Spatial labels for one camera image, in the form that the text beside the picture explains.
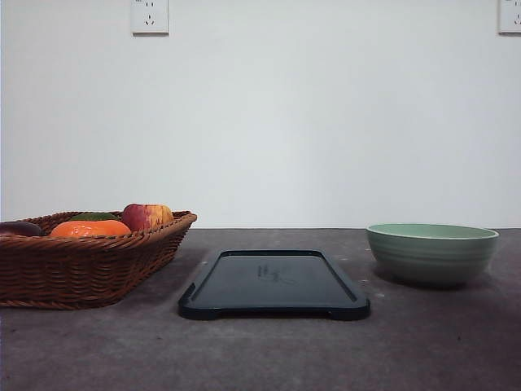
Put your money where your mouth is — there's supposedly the light green ceramic bowl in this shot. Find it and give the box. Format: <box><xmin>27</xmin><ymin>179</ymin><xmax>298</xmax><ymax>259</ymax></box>
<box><xmin>366</xmin><ymin>222</ymin><xmax>500</xmax><ymax>286</ymax></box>

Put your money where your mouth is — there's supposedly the brown wicker basket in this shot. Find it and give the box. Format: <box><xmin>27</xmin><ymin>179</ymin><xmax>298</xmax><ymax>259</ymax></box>
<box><xmin>0</xmin><ymin>204</ymin><xmax>197</xmax><ymax>310</ymax></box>

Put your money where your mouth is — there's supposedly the dark blue rectangular tray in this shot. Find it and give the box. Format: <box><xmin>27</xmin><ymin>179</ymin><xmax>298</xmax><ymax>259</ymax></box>
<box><xmin>178</xmin><ymin>250</ymin><xmax>371</xmax><ymax>320</ymax></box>

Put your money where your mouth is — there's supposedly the red yellow apple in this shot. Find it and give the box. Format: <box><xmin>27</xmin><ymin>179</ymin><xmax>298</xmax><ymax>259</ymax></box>
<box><xmin>122</xmin><ymin>203</ymin><xmax>173</xmax><ymax>231</ymax></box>

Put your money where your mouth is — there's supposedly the orange fruit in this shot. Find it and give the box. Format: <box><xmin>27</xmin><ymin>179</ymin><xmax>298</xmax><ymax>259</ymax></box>
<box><xmin>50</xmin><ymin>220</ymin><xmax>132</xmax><ymax>237</ymax></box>

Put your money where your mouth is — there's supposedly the green avocado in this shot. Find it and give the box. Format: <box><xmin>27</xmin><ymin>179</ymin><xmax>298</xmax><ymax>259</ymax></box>
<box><xmin>68</xmin><ymin>213</ymin><xmax>121</xmax><ymax>221</ymax></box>

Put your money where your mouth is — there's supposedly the dark purple fruit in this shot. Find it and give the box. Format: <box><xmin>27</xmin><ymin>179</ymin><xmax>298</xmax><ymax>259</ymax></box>
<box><xmin>0</xmin><ymin>222</ymin><xmax>42</xmax><ymax>236</ymax></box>

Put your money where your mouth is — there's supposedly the white wall socket left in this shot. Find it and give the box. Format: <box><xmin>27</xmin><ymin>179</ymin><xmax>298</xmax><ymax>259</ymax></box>
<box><xmin>131</xmin><ymin>0</ymin><xmax>170</xmax><ymax>37</ymax></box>

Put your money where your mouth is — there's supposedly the white wall socket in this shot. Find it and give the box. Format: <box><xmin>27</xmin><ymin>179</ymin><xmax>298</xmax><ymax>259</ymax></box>
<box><xmin>131</xmin><ymin>0</ymin><xmax>170</xmax><ymax>37</ymax></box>
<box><xmin>498</xmin><ymin>0</ymin><xmax>521</xmax><ymax>37</ymax></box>

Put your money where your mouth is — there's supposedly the white wall socket right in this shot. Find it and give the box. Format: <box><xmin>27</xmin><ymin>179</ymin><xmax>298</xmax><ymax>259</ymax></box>
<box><xmin>498</xmin><ymin>0</ymin><xmax>521</xmax><ymax>37</ymax></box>

